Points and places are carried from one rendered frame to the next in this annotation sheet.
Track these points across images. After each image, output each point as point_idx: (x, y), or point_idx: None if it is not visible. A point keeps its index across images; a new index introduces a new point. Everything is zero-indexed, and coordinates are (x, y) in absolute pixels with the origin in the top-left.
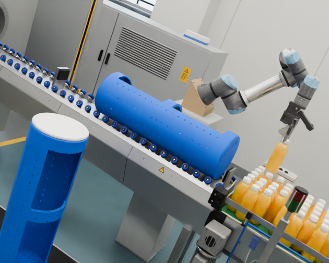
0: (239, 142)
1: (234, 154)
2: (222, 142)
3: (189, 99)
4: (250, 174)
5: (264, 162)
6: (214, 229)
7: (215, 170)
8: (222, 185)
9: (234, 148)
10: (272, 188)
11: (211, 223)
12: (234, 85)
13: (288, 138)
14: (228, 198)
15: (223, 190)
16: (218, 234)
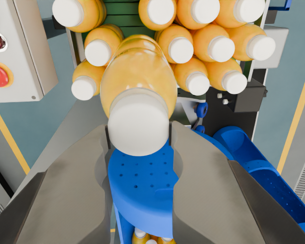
0: (125, 192)
1: (116, 161)
2: None
3: None
4: (194, 91)
5: (34, 100)
6: (279, 52)
7: (215, 141)
8: (203, 109)
9: (143, 175)
10: (218, 7)
11: (264, 65)
12: None
13: (105, 132)
14: (251, 77)
15: (250, 98)
16: (285, 42)
